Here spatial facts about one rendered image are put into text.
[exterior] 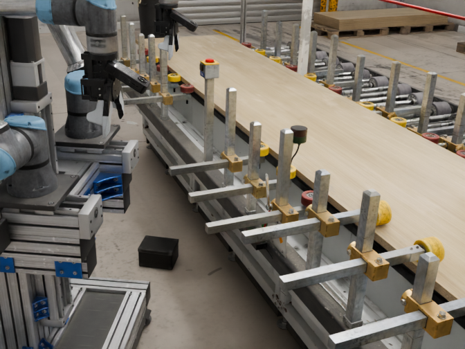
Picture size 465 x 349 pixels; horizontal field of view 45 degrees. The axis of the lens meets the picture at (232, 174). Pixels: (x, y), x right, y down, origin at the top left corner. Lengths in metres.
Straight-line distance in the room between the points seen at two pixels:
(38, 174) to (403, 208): 1.24
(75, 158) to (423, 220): 1.31
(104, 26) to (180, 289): 1.95
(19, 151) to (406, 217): 1.27
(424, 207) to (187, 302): 1.40
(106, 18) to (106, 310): 1.57
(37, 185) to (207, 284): 1.55
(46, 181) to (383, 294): 1.16
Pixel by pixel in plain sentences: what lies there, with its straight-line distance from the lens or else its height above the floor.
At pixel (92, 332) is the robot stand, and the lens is 2.57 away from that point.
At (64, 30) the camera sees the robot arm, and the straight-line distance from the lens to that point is 2.32.
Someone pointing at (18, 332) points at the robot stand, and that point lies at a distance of 2.43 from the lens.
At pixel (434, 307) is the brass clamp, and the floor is 0.97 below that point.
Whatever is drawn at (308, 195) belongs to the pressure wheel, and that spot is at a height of 0.91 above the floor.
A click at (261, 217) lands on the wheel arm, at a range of 2.03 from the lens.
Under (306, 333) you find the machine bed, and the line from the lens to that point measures 2.62.
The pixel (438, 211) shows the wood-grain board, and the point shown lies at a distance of 2.15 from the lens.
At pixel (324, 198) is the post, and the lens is 1.84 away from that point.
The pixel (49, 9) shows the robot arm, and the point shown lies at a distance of 1.47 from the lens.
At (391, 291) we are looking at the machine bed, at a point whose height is 0.72.
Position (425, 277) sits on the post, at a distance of 1.48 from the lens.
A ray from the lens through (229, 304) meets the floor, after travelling 3.02.
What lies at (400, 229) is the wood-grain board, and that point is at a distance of 1.98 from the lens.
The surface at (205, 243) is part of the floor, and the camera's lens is 3.50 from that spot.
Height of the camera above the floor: 1.84
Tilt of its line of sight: 25 degrees down
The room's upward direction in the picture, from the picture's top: 2 degrees clockwise
